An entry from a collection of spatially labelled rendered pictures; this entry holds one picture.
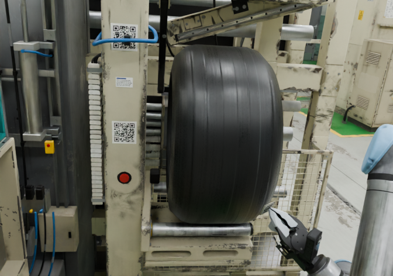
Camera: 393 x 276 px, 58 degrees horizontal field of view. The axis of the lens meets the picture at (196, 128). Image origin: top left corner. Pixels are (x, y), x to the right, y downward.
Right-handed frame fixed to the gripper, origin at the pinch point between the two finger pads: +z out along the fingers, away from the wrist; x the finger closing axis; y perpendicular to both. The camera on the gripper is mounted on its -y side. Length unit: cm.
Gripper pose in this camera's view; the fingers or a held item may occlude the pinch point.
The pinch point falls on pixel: (273, 211)
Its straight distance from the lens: 112.4
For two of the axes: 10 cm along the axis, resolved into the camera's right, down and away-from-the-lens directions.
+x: 7.0, -5.0, 5.1
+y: -2.9, 4.6, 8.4
